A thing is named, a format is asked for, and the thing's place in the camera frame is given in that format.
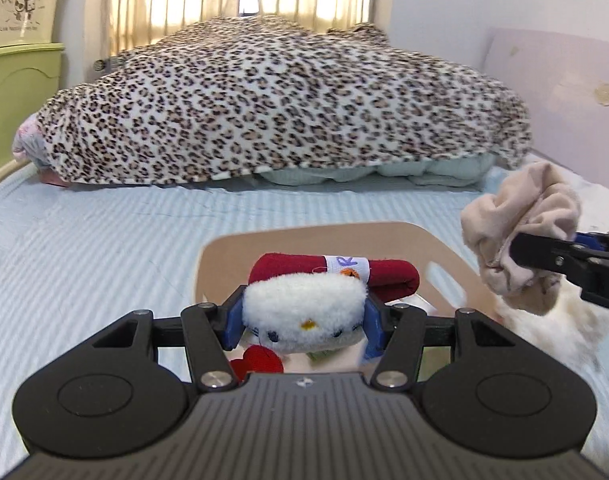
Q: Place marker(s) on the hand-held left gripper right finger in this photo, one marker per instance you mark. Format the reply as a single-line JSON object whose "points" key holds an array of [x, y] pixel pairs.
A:
{"points": [[372, 324]]}

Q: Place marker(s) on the striped light blue bed sheet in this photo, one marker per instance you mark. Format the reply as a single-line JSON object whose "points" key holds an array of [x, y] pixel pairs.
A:
{"points": [[94, 255]]}

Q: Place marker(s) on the white fluffy cloth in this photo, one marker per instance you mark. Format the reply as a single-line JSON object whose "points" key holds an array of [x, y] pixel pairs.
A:
{"points": [[559, 332]]}

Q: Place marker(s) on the cream curtain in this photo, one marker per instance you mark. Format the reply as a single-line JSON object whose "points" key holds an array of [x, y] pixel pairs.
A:
{"points": [[194, 0]]}

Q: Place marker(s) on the green cabinet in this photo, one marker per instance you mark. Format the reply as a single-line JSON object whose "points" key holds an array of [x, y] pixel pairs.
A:
{"points": [[14, 105]]}

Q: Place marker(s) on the pink board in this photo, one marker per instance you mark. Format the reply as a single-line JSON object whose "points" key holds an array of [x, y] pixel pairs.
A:
{"points": [[564, 95]]}

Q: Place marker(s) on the light blue pillow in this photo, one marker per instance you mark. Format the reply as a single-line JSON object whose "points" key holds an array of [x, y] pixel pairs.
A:
{"points": [[384, 170]]}

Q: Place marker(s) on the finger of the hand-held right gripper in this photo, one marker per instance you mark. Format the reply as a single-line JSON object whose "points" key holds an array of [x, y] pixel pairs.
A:
{"points": [[596, 241], [544, 254]]}

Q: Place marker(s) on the pink patterned cloth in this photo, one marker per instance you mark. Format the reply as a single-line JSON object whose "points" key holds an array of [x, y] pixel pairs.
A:
{"points": [[29, 145]]}

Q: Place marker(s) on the leopard print blanket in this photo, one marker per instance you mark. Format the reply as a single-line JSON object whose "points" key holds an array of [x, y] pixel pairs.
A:
{"points": [[284, 105]]}

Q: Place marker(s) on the white cat plush toy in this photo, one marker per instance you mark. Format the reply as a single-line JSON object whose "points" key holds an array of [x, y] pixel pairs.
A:
{"points": [[304, 310]]}

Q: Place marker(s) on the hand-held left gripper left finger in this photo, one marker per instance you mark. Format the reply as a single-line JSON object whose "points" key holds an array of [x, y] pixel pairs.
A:
{"points": [[233, 321]]}

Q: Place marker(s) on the beige cloth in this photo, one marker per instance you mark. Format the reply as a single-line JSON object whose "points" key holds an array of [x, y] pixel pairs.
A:
{"points": [[521, 220]]}

